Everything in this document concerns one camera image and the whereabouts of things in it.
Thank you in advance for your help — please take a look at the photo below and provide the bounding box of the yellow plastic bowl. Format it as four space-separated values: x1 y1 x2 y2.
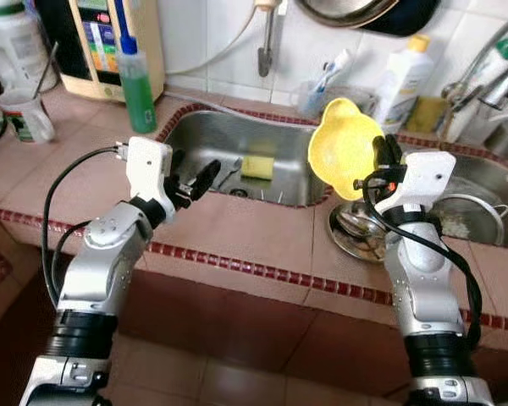
308 96 385 203

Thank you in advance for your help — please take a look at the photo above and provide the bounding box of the steel fork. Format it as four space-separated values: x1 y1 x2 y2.
210 159 240 194

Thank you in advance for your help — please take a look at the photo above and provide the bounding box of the dull yellow sponge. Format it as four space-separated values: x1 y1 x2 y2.
403 95 451 136

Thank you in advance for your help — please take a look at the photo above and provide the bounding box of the bright yellow sponge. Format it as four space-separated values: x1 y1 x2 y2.
240 154 277 181

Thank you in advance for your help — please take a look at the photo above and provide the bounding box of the white bottle yellow cap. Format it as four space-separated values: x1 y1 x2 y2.
373 33 435 134

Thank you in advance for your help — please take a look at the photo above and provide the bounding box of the green dish soap bottle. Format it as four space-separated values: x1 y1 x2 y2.
117 34 158 134

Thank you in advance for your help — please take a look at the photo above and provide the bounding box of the clear toothbrush cup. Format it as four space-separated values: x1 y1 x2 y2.
297 80 333 119

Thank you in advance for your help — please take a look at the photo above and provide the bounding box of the steel mesh strainer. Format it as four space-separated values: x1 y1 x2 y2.
430 194 506 248

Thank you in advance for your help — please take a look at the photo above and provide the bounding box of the white blue toothbrush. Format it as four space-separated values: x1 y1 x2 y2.
316 47 354 96

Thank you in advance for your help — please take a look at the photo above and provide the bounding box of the small steel cup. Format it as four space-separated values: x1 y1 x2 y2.
481 118 508 160

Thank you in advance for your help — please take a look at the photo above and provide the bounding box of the white bottle green cap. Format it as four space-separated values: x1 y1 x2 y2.
443 37 508 143

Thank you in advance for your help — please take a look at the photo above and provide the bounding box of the beige water filter machine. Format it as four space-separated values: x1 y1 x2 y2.
34 0 167 103

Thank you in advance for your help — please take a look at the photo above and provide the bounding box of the hanging metal wok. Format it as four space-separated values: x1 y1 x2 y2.
293 0 446 38

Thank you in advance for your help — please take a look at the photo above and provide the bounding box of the long stirring spoon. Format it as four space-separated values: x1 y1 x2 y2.
30 41 62 101

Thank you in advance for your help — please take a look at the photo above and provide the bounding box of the clear measuring cup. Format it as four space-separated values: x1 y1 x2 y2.
0 88 57 144

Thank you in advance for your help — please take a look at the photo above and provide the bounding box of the white plastic jug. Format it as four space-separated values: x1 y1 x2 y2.
0 0 58 94

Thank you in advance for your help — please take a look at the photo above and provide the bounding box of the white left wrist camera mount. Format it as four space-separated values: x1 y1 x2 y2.
122 135 175 222

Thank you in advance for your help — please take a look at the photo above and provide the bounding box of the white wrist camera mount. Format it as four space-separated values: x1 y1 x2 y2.
122 135 175 222
379 150 457 216

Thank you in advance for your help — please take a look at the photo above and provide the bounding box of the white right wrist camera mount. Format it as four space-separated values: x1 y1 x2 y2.
379 150 457 216

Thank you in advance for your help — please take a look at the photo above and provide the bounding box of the thin white hose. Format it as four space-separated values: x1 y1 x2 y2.
157 89 323 128

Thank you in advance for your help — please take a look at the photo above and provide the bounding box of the thick white hose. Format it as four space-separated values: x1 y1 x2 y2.
164 7 270 79

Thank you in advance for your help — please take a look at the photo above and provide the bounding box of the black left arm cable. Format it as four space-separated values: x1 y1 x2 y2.
40 145 130 307

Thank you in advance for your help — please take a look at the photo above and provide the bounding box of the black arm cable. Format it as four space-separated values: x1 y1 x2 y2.
359 173 485 349
40 145 130 307

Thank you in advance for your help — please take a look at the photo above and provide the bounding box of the wall water tap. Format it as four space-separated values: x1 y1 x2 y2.
254 0 290 79

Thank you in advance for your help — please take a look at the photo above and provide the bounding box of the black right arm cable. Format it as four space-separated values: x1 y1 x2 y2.
359 173 485 349

